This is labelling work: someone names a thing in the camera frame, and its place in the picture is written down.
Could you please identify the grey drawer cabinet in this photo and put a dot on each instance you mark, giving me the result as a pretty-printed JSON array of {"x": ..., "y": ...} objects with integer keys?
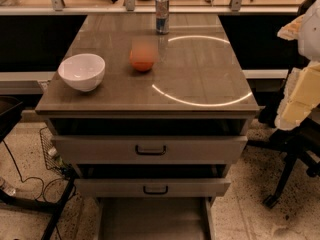
[{"x": 195, "y": 88}]

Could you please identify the white bowl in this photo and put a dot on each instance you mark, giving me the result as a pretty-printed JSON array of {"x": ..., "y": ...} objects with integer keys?
[{"x": 83, "y": 72}]

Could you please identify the black office chair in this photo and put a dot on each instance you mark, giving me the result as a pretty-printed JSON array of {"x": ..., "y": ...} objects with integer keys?
[{"x": 295, "y": 143}]

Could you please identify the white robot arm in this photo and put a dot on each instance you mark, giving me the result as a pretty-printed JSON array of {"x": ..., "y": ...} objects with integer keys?
[{"x": 309, "y": 35}]

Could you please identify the wire mesh basket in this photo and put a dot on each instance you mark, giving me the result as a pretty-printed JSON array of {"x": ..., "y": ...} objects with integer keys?
[{"x": 53, "y": 160}]

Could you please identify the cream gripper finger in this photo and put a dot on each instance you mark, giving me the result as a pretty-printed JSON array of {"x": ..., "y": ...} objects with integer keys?
[
  {"x": 301, "y": 96},
  {"x": 291, "y": 30}
]

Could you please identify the redbull can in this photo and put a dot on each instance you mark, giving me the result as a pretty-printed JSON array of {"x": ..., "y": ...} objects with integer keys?
[{"x": 162, "y": 16}]

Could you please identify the lower grey drawer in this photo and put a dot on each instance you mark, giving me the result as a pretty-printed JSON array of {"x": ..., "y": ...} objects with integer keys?
[{"x": 206, "y": 187}]

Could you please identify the grey drawer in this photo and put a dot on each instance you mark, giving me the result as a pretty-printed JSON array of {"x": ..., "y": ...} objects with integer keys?
[
  {"x": 149, "y": 150},
  {"x": 206, "y": 187}
]

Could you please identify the red apple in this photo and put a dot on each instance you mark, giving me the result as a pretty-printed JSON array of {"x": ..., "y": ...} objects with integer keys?
[{"x": 141, "y": 61}]

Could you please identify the upper grey drawer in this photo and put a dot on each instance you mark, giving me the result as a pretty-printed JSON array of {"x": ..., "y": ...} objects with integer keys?
[{"x": 149, "y": 150}]

